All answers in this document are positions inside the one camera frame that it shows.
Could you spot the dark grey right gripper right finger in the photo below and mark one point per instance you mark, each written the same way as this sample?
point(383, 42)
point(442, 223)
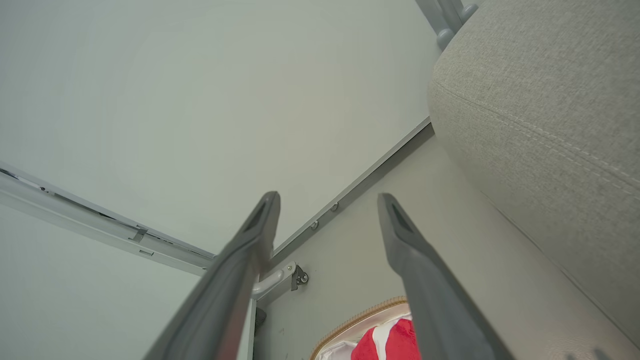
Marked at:
point(430, 300)

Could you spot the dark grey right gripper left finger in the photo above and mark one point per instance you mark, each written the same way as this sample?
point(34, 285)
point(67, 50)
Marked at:
point(225, 290)

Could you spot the light grey fabric sofa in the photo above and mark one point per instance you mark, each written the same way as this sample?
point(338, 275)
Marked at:
point(550, 125)

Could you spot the red and white garment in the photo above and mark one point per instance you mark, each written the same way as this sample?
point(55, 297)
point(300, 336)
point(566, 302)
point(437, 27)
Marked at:
point(400, 344)

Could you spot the small metal caster wheel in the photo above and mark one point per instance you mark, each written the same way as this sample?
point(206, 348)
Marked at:
point(301, 276)

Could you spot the wicker rimmed laundry basket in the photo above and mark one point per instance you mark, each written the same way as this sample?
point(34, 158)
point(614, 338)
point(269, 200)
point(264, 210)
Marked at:
point(350, 324)

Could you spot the white cloth basket liner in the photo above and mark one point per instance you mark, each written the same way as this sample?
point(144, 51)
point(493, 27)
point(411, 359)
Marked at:
point(332, 352)

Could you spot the grey metal stand legs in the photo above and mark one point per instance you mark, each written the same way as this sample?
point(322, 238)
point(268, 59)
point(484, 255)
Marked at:
point(445, 20)

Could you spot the curved grey frame foot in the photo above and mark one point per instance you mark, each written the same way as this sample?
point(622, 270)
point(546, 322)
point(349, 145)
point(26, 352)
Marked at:
point(272, 282)

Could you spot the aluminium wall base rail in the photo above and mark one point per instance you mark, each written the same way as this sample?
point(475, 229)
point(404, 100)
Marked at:
point(350, 192)

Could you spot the aluminium partition frame rail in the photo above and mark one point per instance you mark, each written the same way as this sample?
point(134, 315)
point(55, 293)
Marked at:
point(75, 220)

